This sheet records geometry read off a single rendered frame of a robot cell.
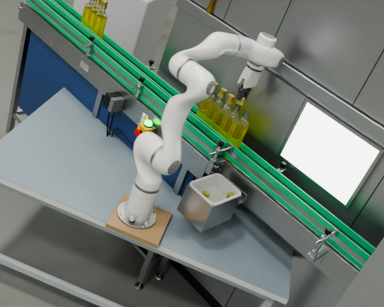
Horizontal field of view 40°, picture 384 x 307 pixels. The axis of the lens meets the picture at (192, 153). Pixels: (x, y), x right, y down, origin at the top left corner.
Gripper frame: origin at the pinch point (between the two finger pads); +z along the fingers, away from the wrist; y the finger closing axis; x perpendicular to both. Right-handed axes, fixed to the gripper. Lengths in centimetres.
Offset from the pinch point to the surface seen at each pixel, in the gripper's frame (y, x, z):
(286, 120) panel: -12.3, 21.1, 2.9
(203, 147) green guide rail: 13.4, -0.5, 28.7
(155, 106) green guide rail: 13.1, -37.8, 28.7
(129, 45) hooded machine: -104, -186, 77
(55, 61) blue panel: 13, -127, 52
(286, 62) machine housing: -15.6, 5.9, -20.1
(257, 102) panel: -12.3, 2.2, 4.0
